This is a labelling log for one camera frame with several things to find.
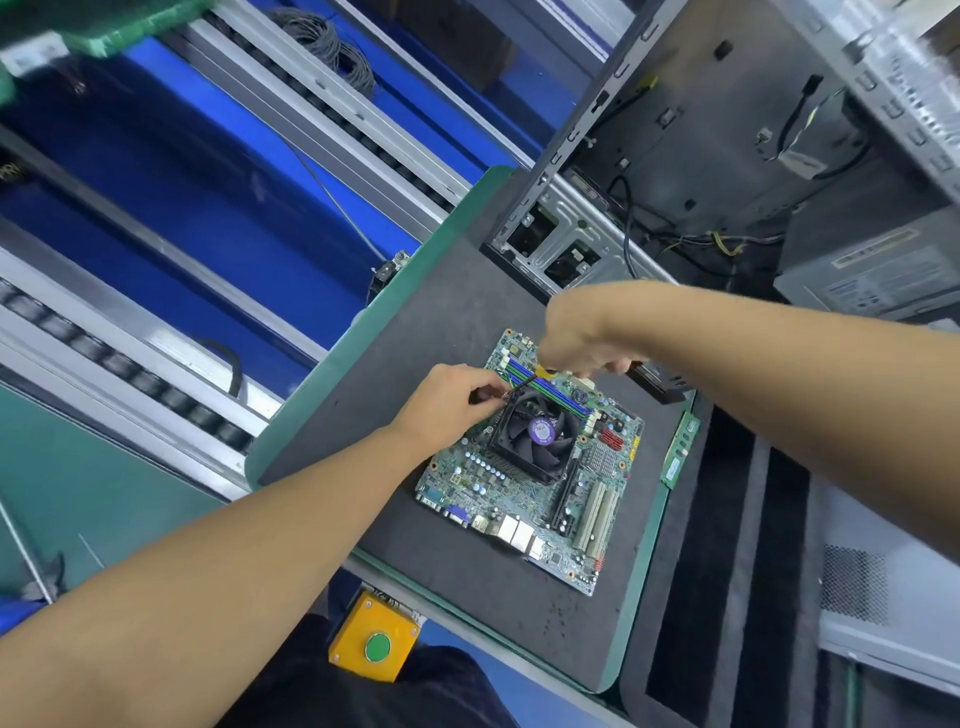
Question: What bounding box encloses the person's left hand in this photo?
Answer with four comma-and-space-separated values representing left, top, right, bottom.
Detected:
387, 363, 515, 459

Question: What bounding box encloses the person's right hand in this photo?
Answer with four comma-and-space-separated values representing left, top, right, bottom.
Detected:
537, 282, 639, 380

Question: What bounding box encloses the black CPU fan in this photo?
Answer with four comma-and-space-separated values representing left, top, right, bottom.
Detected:
483, 382, 587, 485

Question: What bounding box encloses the green motherboard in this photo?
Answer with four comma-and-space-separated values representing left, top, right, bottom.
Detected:
412, 327, 647, 599

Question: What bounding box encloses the dark grey computer case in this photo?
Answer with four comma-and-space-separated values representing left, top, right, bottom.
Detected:
483, 0, 960, 407

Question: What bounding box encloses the grey case side panel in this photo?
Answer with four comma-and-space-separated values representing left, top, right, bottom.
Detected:
817, 480, 960, 699

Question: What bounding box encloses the orange-handled long tool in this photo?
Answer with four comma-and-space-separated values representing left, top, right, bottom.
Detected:
0, 495, 62, 605

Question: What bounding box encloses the blue electric screwdriver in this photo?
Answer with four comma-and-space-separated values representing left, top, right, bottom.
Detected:
0, 595, 47, 639

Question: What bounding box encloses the person's left forearm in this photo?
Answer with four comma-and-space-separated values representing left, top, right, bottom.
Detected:
0, 427, 429, 728

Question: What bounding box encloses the person's right forearm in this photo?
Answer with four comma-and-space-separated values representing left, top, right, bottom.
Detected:
600, 282, 960, 564

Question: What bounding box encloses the green memory module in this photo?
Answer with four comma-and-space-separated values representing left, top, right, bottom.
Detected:
661, 408, 702, 494

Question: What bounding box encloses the yellow box green button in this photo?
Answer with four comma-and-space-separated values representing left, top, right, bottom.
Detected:
327, 589, 425, 684

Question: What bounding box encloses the black divided foam tray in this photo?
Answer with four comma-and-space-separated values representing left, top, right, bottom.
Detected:
618, 393, 960, 728

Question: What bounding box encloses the silver power supply unit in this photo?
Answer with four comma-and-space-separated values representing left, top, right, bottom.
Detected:
772, 210, 960, 321

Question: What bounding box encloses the aluminium conveyor frame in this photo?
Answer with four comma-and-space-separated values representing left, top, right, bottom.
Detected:
0, 0, 647, 504

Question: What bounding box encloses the black cable coil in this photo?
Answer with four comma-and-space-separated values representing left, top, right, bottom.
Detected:
262, 7, 380, 99

